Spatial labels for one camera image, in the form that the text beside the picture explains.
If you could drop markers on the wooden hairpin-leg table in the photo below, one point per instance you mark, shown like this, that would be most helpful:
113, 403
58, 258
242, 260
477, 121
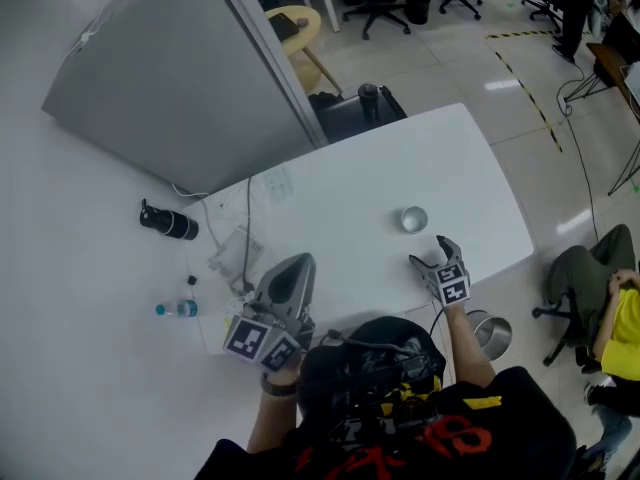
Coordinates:
602, 58

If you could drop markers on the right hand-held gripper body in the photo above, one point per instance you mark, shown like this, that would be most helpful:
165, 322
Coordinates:
452, 288

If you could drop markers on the person's left forearm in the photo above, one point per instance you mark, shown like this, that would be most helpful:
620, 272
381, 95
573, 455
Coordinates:
270, 418

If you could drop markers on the brown wrist watch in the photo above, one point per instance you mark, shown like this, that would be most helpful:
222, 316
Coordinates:
277, 387

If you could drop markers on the black tumbler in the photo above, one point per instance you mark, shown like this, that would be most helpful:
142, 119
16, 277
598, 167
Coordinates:
368, 100

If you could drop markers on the clear plastic package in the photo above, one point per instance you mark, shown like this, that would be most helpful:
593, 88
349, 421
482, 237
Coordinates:
237, 258

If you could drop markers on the clear plastic water bottle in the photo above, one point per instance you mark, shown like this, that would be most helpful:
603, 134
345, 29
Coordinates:
177, 309

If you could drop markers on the black insulated flask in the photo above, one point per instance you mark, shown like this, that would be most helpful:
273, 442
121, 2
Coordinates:
170, 223

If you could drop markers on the yellow black floor tape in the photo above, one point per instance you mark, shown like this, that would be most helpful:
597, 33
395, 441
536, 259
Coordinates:
530, 98

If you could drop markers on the white power strip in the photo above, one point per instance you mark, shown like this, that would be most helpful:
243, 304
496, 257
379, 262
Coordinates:
235, 304

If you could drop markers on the silver metal bin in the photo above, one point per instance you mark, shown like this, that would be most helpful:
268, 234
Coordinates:
492, 335

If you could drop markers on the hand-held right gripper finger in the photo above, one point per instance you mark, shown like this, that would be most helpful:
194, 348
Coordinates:
422, 266
451, 255

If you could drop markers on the light wooden round stool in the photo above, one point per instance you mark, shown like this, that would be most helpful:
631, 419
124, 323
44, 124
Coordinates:
300, 53

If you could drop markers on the black notebook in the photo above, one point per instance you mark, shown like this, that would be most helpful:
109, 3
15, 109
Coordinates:
283, 27

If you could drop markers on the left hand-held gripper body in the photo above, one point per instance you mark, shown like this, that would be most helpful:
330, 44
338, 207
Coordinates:
247, 340

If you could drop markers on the black waste bin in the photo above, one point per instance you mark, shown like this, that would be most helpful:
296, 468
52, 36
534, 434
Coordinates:
417, 8

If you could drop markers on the person's right forearm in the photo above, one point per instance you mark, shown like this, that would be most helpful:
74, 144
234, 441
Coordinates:
465, 348

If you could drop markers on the black chest harness pack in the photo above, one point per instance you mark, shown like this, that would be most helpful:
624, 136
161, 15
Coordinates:
370, 363

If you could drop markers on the paper sheet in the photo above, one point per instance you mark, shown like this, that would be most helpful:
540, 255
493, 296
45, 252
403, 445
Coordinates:
278, 184

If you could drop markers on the gray partition panel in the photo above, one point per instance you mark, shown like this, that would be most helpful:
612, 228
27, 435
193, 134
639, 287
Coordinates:
175, 78

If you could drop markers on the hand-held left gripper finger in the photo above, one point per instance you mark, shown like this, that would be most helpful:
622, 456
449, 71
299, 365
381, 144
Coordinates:
265, 283
309, 288

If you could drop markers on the small white cup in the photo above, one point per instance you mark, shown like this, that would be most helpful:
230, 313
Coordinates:
414, 219

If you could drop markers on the person's black printed shirt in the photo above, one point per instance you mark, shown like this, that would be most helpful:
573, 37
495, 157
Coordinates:
525, 418

